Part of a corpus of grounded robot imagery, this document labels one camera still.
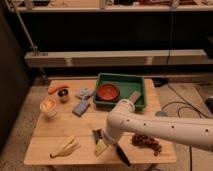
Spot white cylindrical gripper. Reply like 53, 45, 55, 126
94, 127, 123, 156

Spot black handled brush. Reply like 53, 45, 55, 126
92, 128, 132, 167

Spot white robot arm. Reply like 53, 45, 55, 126
94, 99, 213, 156

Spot grey block in tray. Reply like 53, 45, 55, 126
129, 91, 141, 103

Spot green plastic tray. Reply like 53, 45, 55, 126
93, 73, 146, 111

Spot yellow banana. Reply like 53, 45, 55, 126
50, 135, 81, 158

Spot bunch of dark grapes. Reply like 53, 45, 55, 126
132, 134, 162, 156

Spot blue sponge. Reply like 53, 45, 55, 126
73, 100, 90, 117

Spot red bowl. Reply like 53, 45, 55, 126
96, 83, 120, 101

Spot small metal cup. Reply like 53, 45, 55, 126
58, 89, 69, 103

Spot clear cup with orange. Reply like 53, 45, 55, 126
40, 99, 57, 118

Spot light blue cup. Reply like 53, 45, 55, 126
155, 111, 168, 117

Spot orange carrot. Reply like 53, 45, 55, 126
48, 84, 69, 95

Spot metal diagonal pole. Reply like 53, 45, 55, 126
10, 0, 48, 82

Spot white lower shelf beam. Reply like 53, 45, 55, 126
25, 49, 213, 68

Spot white upper shelf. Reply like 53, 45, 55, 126
4, 0, 213, 12

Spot black floor cables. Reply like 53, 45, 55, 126
159, 83, 213, 171

